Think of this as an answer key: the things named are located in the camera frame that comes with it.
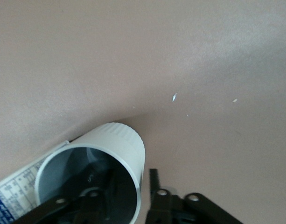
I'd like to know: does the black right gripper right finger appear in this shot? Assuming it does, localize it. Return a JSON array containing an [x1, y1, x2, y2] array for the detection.
[[145, 168, 244, 224]]

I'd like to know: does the beige mug grey inside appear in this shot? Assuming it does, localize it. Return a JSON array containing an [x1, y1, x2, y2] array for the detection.
[[35, 121, 146, 224]]

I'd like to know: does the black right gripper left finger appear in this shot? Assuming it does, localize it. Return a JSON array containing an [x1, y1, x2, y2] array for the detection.
[[21, 167, 135, 224]]

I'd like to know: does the blue white milk carton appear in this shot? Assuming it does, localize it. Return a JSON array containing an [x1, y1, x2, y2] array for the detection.
[[0, 140, 70, 224]]

